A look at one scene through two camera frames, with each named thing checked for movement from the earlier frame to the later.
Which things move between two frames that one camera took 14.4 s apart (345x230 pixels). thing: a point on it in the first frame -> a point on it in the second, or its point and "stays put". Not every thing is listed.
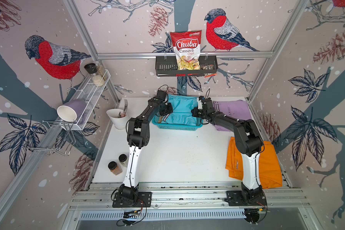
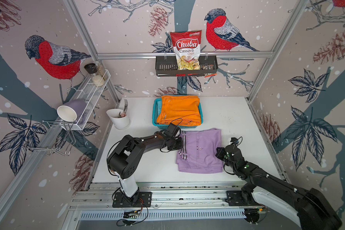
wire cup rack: (52, 137) stays put
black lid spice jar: (92, 68) stays put
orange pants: (270, 171) -> (180, 109)
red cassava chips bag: (187, 48) stays put
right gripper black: (193, 112) -> (219, 153)
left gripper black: (170, 110) -> (180, 146)
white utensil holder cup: (118, 117) stays put
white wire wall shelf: (89, 93) stays put
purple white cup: (69, 111) stays put
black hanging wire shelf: (167, 66) stays put
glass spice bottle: (101, 70) stays put
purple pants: (237, 109) -> (198, 155)
